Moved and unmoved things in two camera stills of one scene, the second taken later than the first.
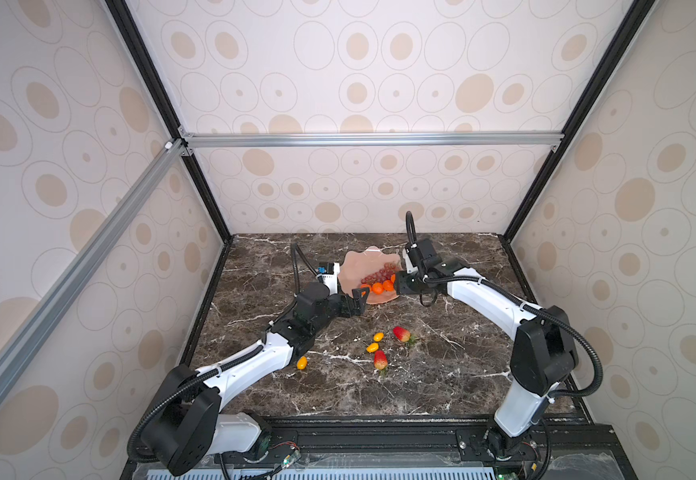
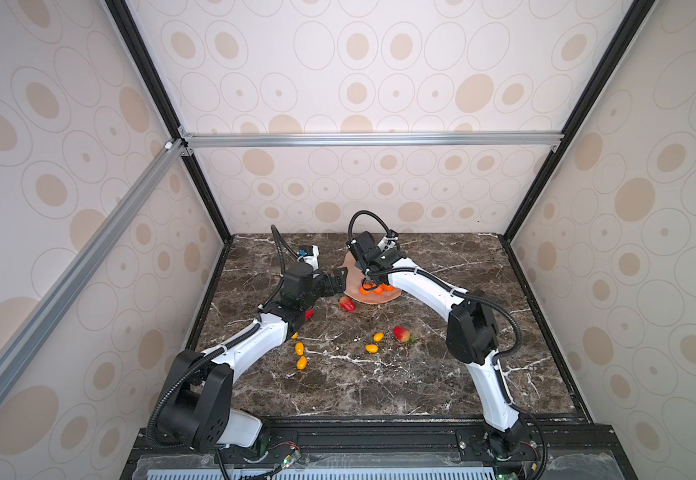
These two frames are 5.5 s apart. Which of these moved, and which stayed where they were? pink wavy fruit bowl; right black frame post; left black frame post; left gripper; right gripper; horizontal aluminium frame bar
Moved: left gripper; right gripper
Stayed: horizontal aluminium frame bar; left black frame post; pink wavy fruit bowl; right black frame post
